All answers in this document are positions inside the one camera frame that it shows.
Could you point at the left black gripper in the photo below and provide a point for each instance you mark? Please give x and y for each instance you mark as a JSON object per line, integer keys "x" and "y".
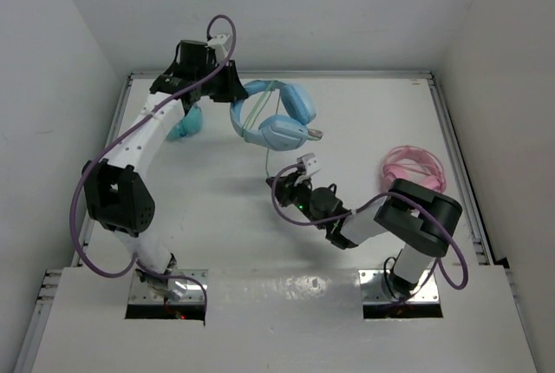
{"x": 231, "y": 89}

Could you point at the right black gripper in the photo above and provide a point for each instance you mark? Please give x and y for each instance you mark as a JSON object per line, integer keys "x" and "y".
{"x": 284, "y": 187}

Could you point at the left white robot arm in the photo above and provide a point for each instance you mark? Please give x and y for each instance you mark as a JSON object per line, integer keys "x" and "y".
{"x": 114, "y": 184}

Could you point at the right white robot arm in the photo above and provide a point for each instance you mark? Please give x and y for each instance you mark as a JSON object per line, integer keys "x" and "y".
{"x": 423, "y": 219}

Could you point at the teal headphones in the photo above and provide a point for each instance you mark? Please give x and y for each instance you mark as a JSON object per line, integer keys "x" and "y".
{"x": 189, "y": 125}

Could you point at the pink headphones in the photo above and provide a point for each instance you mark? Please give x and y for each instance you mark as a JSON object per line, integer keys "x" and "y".
{"x": 414, "y": 164}

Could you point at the white front cover board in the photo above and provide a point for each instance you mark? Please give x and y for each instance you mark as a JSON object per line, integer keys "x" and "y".
{"x": 283, "y": 321}

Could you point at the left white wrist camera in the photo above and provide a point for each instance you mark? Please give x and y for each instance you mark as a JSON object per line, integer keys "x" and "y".
{"x": 219, "y": 45}

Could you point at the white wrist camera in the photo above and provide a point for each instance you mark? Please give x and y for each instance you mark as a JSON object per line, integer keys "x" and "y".
{"x": 308, "y": 166}
{"x": 219, "y": 45}

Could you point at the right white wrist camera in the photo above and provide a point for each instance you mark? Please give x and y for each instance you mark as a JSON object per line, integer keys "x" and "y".
{"x": 308, "y": 166}

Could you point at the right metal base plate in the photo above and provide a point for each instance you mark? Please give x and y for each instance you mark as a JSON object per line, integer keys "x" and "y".
{"x": 374, "y": 290}

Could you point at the metal base plate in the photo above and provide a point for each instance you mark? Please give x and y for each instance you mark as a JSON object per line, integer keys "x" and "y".
{"x": 188, "y": 288}
{"x": 374, "y": 290}

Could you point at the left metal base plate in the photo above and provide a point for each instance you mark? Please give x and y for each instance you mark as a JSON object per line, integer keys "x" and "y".
{"x": 188, "y": 288}

